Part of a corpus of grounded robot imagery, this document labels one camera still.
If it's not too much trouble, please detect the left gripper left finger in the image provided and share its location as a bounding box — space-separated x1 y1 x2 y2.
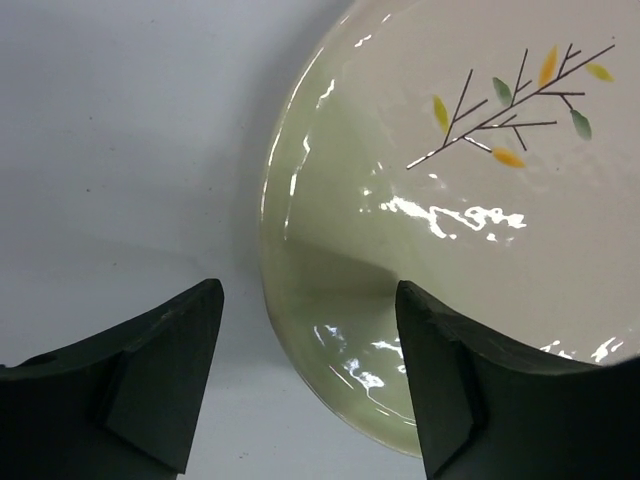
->
1 279 224 479

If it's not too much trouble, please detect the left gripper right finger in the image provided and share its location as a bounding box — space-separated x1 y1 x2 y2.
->
395 281 639 479

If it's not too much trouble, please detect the cream plate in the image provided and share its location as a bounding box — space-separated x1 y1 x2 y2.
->
260 1 639 457

